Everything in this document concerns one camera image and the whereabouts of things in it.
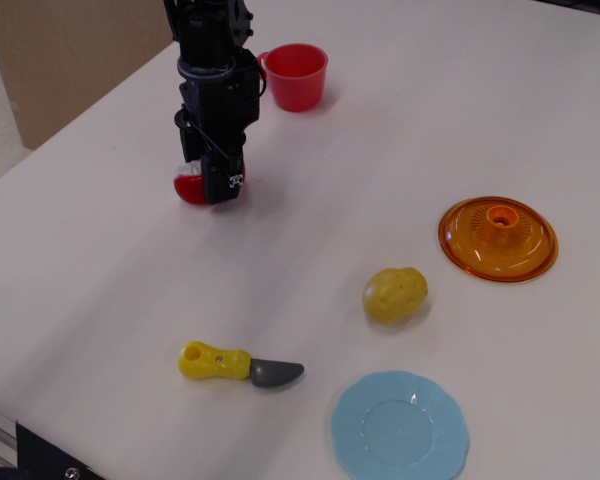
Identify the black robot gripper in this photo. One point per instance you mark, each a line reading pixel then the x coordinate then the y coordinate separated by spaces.
pixel 218 105

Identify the red white toy sushi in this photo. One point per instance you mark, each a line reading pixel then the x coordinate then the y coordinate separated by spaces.
pixel 189 185

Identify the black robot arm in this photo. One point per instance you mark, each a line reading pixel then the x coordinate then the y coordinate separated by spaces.
pixel 209 32

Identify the light blue plastic plate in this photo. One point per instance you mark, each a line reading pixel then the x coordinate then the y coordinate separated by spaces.
pixel 398 425

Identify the red plastic cup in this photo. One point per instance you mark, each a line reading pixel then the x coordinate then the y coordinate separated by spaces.
pixel 296 74

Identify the yellow toy potato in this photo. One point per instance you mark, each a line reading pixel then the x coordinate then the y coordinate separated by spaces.
pixel 393 294

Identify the orange transparent pot lid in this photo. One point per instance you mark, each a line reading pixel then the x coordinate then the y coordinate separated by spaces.
pixel 498 239

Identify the yellow handled toy knife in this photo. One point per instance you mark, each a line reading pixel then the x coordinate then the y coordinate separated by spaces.
pixel 200 361

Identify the black corner bracket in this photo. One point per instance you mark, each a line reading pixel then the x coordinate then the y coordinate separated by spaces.
pixel 44 460

